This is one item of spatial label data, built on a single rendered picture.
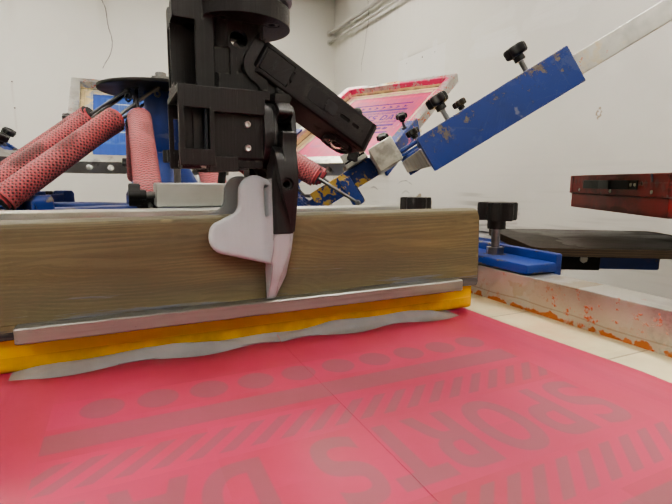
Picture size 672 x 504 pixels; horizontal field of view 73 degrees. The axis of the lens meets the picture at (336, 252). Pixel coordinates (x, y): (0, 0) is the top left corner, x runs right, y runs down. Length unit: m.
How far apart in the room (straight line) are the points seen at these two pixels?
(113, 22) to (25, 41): 0.69
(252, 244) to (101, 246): 0.10
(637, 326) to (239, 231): 0.32
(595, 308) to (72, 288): 0.41
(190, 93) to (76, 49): 4.38
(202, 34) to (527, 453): 0.32
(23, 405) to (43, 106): 4.36
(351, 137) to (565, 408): 0.24
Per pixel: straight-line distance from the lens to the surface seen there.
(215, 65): 0.36
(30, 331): 0.34
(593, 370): 0.37
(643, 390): 0.35
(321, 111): 0.37
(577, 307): 0.46
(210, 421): 0.27
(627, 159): 2.51
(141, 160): 0.96
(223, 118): 0.33
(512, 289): 0.51
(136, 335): 0.36
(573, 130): 2.69
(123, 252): 0.34
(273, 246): 0.33
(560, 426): 0.28
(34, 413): 0.31
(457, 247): 0.44
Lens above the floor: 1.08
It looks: 9 degrees down
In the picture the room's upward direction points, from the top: 1 degrees clockwise
